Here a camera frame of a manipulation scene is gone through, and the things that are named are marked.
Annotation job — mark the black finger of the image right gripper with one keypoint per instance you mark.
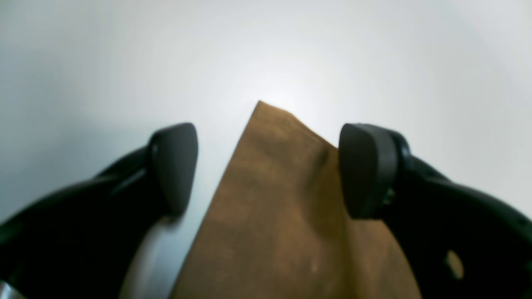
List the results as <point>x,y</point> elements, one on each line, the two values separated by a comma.
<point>459,242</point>

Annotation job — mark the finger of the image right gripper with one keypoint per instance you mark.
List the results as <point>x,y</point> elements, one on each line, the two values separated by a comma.
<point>79,242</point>

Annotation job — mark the brown t-shirt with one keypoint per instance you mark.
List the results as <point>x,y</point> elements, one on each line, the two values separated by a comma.
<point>277,227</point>

